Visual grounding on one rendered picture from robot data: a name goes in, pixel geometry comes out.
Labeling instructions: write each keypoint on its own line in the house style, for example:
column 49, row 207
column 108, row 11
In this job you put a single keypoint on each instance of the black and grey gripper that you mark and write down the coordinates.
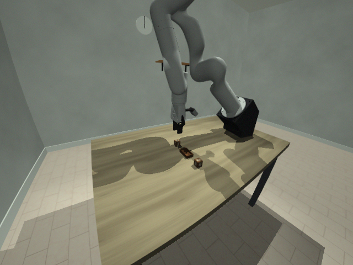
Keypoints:
column 178, row 116

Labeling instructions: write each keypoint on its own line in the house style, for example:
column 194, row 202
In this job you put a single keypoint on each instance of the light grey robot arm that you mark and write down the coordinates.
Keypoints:
column 162, row 13

